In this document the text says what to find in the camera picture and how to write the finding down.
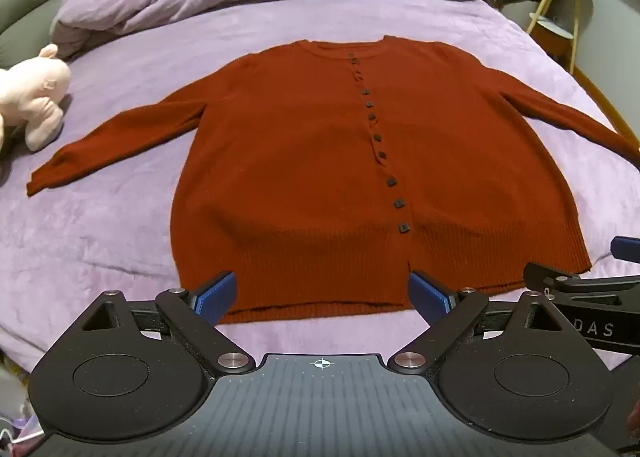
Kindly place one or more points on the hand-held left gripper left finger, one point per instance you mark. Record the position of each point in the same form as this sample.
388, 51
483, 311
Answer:
216, 298

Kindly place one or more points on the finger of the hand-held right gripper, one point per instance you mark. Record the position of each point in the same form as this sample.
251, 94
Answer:
555, 278
627, 249

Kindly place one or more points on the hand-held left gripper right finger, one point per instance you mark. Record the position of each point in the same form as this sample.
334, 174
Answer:
429, 296

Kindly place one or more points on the red button cardigan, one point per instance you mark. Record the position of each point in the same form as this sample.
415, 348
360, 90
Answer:
325, 162

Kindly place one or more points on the yellow side table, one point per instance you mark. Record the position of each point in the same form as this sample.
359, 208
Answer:
555, 12

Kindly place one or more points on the pink plush toy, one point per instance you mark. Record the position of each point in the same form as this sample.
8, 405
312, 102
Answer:
35, 97

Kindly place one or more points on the wooden bed frame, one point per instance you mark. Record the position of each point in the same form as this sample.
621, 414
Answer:
600, 87

